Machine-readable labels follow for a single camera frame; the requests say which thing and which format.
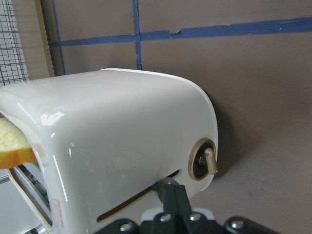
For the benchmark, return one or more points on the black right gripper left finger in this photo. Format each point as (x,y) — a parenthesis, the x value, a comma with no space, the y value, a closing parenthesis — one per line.
(177,216)

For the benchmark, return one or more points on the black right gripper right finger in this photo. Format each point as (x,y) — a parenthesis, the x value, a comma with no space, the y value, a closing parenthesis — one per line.
(241,225)

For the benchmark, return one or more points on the bread slice in toaster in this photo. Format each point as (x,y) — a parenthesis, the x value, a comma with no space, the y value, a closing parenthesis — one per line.
(15,149)

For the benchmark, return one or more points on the grid-patterned wooden box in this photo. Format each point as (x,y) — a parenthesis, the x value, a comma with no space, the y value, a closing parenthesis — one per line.
(25,53)

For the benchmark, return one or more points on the white toaster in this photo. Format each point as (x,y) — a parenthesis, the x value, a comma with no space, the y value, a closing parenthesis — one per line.
(102,138)

